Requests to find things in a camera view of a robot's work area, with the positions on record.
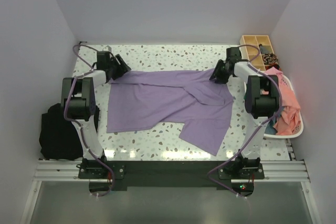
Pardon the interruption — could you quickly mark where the purple t shirt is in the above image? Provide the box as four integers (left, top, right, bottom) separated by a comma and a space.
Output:
107, 69, 234, 155

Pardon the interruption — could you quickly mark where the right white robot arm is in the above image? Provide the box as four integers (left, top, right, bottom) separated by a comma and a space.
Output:
210, 47, 282, 178

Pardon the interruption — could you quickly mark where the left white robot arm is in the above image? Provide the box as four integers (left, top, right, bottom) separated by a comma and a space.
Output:
61, 51, 131, 178

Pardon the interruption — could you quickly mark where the patterned cloth in box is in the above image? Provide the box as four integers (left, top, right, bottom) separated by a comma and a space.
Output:
259, 44, 278, 70

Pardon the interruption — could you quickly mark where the wooden compartment box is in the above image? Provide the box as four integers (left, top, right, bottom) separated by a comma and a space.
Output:
239, 35, 275, 71

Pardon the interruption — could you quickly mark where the white laundry basket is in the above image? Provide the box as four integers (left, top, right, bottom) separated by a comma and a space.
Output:
245, 71, 303, 139

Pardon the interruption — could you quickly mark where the pink t shirt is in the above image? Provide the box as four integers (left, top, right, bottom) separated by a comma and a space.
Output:
265, 67, 302, 136

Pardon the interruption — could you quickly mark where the black folded t shirt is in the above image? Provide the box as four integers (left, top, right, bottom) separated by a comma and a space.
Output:
39, 103, 100, 161

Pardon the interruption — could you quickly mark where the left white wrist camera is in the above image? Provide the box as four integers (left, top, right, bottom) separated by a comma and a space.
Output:
102, 46, 112, 52

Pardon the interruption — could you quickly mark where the black mounting base plate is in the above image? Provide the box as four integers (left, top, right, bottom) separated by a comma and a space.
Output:
76, 159, 265, 196

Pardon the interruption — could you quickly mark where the aluminium rail frame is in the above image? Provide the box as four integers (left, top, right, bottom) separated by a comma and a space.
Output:
33, 140, 312, 183

